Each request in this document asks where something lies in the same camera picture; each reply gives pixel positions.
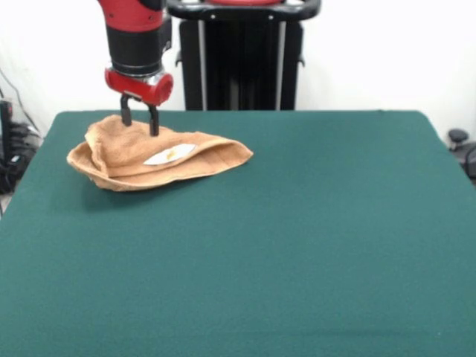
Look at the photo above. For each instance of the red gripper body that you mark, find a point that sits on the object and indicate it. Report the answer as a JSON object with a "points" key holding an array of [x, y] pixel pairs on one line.
{"points": [[148, 91]]}

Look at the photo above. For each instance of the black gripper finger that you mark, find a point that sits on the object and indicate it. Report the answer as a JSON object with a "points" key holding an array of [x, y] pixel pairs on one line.
{"points": [[126, 117], [154, 126]]}

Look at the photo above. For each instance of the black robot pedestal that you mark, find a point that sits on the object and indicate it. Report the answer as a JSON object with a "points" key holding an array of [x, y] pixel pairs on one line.
{"points": [[241, 74]]}

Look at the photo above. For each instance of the dark green table cloth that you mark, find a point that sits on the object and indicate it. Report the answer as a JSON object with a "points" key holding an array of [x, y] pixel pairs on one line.
{"points": [[111, 279]]}

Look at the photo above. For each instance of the black equipment heap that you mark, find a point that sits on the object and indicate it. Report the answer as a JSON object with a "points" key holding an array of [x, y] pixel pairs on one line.
{"points": [[18, 148]]}

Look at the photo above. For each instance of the tan terry towel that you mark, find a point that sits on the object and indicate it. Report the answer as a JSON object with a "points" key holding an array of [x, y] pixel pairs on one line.
{"points": [[122, 148]]}

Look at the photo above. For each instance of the black box device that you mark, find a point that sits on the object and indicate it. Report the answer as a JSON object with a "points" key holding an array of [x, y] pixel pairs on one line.
{"points": [[5, 126]]}

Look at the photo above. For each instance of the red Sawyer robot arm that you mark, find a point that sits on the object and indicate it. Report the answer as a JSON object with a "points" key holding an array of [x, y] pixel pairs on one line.
{"points": [[134, 41]]}

